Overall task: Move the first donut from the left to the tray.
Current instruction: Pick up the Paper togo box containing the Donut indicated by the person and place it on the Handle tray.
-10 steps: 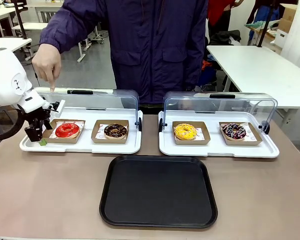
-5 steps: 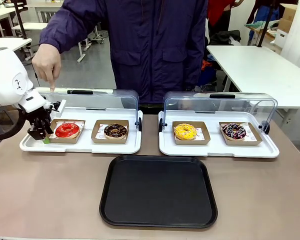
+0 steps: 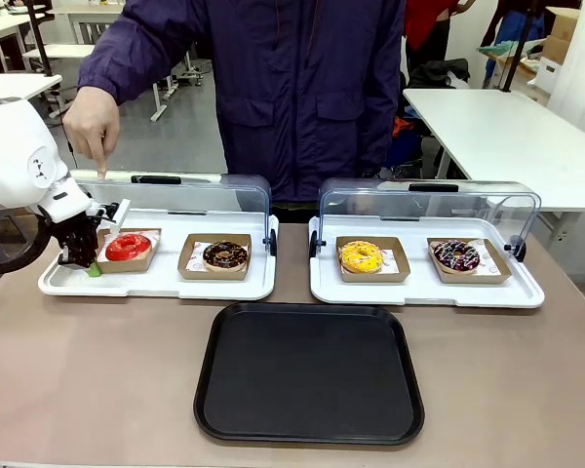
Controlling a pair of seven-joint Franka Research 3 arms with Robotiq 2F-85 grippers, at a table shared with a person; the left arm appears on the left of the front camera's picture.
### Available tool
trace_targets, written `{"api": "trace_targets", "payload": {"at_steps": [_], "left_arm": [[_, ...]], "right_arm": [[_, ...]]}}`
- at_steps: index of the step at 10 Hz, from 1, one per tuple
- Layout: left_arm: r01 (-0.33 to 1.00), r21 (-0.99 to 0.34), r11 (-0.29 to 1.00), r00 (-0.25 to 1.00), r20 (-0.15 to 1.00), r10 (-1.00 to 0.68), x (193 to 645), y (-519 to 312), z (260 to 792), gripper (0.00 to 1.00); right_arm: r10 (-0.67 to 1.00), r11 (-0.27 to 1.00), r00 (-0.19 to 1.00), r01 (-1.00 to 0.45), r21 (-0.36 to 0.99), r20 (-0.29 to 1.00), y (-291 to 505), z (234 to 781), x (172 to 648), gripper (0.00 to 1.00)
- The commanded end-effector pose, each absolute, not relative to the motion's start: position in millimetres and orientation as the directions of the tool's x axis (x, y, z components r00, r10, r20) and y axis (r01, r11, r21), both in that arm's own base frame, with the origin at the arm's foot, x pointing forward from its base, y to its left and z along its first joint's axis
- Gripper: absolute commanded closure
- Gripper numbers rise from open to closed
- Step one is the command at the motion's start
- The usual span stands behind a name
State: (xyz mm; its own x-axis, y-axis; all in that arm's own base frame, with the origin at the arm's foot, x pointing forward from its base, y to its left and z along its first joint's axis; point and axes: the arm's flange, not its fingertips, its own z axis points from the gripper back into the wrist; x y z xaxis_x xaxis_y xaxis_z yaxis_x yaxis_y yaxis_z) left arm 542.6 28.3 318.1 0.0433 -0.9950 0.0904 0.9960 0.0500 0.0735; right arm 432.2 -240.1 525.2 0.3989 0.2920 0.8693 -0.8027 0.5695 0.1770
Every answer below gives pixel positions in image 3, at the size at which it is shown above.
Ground black serving tray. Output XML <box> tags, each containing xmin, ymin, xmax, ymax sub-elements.
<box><xmin>192</xmin><ymin>301</ymin><xmax>426</xmax><ymax>448</ymax></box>

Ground large white table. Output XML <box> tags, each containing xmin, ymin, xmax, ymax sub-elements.
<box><xmin>402</xmin><ymin>87</ymin><xmax>585</xmax><ymax>230</ymax></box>

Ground black stand pole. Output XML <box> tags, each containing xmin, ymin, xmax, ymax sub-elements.
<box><xmin>499</xmin><ymin>0</ymin><xmax>542</xmax><ymax>94</ymax></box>
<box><xmin>26</xmin><ymin>0</ymin><xmax>64</xmax><ymax>79</ymax></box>

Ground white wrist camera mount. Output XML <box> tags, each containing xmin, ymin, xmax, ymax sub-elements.
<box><xmin>90</xmin><ymin>198</ymin><xmax>132</xmax><ymax>239</ymax></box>

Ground chocolate sprinkled donut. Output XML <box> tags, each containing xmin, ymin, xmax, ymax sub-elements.
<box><xmin>202</xmin><ymin>241</ymin><xmax>250</xmax><ymax>272</ymax></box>

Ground white table leg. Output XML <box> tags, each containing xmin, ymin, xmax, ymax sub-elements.
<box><xmin>148</xmin><ymin>77</ymin><xmax>179</xmax><ymax>123</ymax></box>

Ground yellow sprinkled donut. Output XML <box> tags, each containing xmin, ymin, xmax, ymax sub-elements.
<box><xmin>338</xmin><ymin>240</ymin><xmax>384</xmax><ymax>274</ymax></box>

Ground person in blue jacket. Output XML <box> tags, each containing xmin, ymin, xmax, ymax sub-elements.
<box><xmin>482</xmin><ymin>0</ymin><xmax>547</xmax><ymax>79</ymax></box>

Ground person's right hand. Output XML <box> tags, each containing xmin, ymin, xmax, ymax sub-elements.
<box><xmin>61</xmin><ymin>87</ymin><xmax>122</xmax><ymax>180</ymax></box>

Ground blue and orange clothes pile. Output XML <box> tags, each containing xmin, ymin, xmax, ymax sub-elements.
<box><xmin>393</xmin><ymin>106</ymin><xmax>426</xmax><ymax>170</ymax></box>

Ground clear display case lid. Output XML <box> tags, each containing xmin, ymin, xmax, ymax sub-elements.
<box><xmin>318</xmin><ymin>177</ymin><xmax>542</xmax><ymax>262</ymax></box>
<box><xmin>70</xmin><ymin>170</ymin><xmax>274</xmax><ymax>254</ymax></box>

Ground white display case base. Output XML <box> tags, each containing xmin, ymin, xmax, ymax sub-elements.
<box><xmin>37</xmin><ymin>207</ymin><xmax>279</xmax><ymax>301</ymax></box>
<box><xmin>307</xmin><ymin>214</ymin><xmax>546</xmax><ymax>309</ymax></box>

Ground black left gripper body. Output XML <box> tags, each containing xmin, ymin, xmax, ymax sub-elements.
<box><xmin>53</xmin><ymin>214</ymin><xmax>101</xmax><ymax>253</ymax></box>

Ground person in purple jacket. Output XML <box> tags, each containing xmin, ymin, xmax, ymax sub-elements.
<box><xmin>121</xmin><ymin>0</ymin><xmax>409</xmax><ymax>223</ymax></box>

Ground brown cardboard carton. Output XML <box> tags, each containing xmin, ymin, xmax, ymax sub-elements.
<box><xmin>548</xmin><ymin>7</ymin><xmax>582</xmax><ymax>64</ymax></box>

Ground red glazed donut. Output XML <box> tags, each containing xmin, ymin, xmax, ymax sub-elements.
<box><xmin>104</xmin><ymin>232</ymin><xmax>153</xmax><ymax>262</ymax></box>

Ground chocolate donut with white drizzle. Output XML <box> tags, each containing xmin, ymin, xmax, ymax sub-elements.
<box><xmin>432</xmin><ymin>239</ymin><xmax>481</xmax><ymax>273</ymax></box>

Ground right forearm in purple sleeve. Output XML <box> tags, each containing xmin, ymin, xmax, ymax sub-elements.
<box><xmin>76</xmin><ymin>19</ymin><xmax>152</xmax><ymax>106</ymax></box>

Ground white storage box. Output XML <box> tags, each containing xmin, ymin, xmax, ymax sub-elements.
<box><xmin>535</xmin><ymin>57</ymin><xmax>566</xmax><ymax>92</ymax></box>

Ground person in red top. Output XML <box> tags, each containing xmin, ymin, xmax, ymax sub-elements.
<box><xmin>403</xmin><ymin>0</ymin><xmax>474</xmax><ymax>64</ymax></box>

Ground black bag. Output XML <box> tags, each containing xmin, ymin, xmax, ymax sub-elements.
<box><xmin>409</xmin><ymin>58</ymin><xmax>472</xmax><ymax>90</ymax></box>

